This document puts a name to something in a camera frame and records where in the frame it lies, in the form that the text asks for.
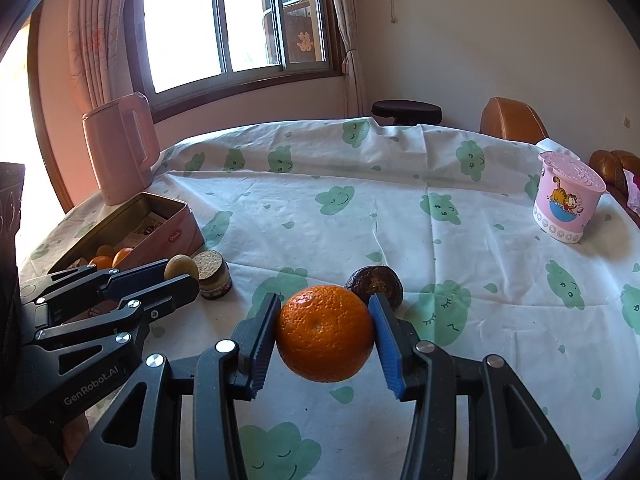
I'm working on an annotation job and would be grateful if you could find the large orange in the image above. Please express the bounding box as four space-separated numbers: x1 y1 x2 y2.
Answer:
275 284 376 384

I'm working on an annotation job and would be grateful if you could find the dark wrinkled passion fruit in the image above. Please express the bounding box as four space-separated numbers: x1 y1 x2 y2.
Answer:
345 265 403 311

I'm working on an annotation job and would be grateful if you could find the floral cushion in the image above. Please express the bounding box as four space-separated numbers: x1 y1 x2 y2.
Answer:
622 167 640 212

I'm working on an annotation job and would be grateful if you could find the dark round stool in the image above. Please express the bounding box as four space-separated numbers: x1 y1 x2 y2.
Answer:
371 100 444 127

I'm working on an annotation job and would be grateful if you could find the white tablecloth with green clouds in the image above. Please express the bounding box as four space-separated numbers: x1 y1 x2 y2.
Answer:
15 116 640 480

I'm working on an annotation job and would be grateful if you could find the pink patterned curtain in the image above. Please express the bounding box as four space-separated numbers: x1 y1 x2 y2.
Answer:
67 0 146 117

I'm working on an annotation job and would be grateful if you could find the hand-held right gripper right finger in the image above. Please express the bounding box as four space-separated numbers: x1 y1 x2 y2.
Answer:
368 292 584 480

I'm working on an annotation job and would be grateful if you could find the pink electric kettle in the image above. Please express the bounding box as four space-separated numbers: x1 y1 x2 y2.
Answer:
81 92 161 206

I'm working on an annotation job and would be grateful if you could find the pink rectangular tin box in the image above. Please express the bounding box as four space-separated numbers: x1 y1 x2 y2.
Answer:
47 191 205 281

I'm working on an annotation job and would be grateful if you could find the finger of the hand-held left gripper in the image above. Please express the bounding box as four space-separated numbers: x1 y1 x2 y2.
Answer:
20 259 171 318
22 274 200 378

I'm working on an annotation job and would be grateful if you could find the brown leather chair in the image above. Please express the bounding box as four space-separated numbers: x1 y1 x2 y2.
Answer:
480 97 550 146

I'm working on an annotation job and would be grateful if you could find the printed paper sheet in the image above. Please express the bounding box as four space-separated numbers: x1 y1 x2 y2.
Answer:
125 210 169 249

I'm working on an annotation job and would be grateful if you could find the yellowish brown kiwi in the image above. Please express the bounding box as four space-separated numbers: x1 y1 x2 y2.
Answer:
164 254 200 282

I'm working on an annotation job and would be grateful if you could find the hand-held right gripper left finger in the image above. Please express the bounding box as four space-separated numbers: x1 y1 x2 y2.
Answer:
62 292 282 480

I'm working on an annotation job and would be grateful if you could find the brown leather sofa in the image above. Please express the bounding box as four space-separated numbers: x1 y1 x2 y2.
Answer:
588 149 640 222

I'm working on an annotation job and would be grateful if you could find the cream curtain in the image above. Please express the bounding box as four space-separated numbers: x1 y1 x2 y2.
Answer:
325 0 369 119

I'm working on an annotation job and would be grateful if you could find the sliding glass window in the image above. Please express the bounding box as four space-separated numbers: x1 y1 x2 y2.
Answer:
122 0 346 112

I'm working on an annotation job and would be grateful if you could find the cork-lidded small jar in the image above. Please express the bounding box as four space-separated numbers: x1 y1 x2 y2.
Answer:
192 250 234 301

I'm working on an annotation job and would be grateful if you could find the pink cartoon cup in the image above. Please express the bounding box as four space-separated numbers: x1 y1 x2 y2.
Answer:
532 151 607 245

